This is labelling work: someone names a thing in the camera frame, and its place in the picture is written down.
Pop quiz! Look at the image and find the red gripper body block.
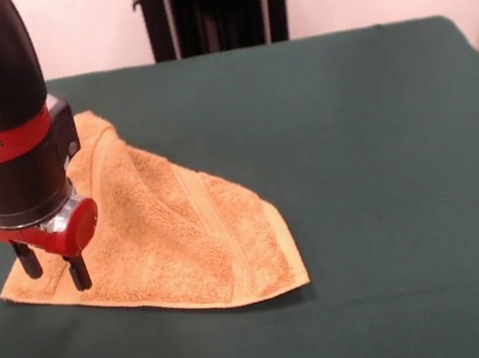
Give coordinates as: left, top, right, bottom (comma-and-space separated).
0, 184, 106, 270

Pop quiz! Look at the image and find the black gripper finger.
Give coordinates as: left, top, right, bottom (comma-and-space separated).
61, 249, 94, 295
10, 238, 45, 282

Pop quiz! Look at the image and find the orange terry towel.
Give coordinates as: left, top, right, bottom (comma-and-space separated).
0, 79, 314, 346

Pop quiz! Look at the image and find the dark green table cloth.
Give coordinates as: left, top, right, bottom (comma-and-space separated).
0, 8, 479, 358

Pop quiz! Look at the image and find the black robot pedestal stand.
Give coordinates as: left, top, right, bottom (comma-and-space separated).
130, 0, 304, 67

